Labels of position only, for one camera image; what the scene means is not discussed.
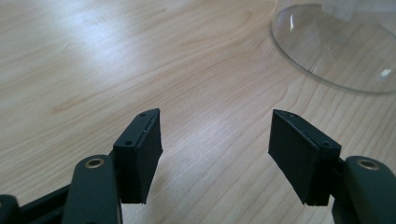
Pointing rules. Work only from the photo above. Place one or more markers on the clear round plastic container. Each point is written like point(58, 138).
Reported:
point(342, 56)

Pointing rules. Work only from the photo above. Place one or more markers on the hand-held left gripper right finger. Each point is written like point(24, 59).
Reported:
point(302, 155)

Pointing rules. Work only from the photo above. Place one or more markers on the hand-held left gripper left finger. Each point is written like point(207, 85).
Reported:
point(137, 161)

